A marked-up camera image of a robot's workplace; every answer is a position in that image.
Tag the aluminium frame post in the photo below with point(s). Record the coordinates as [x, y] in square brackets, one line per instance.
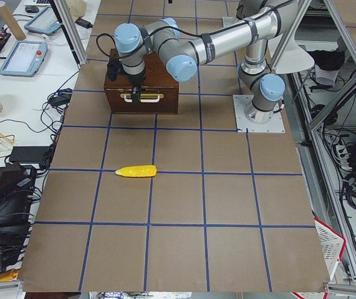
[61, 11]

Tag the dark wooden drawer box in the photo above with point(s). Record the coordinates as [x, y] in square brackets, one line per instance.
[158, 94]

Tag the white red plastic basket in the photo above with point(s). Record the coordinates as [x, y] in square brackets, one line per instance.
[332, 245]

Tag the black power adapter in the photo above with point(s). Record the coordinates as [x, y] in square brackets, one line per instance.
[84, 23]

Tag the yellow toy corn cob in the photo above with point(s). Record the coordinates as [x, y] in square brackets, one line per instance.
[139, 171]

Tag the white plastic chair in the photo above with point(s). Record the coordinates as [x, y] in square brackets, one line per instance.
[287, 57]

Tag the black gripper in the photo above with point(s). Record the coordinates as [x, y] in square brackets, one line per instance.
[137, 78]

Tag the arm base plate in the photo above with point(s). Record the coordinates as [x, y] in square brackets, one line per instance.
[251, 120]

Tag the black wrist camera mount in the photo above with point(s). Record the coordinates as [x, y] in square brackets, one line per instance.
[113, 68]

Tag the blue teach pendant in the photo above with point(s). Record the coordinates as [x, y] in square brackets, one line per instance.
[44, 22]
[24, 59]

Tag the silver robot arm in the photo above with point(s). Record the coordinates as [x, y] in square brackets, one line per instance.
[256, 23]

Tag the cardboard tube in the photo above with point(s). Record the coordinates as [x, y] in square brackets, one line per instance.
[11, 22]

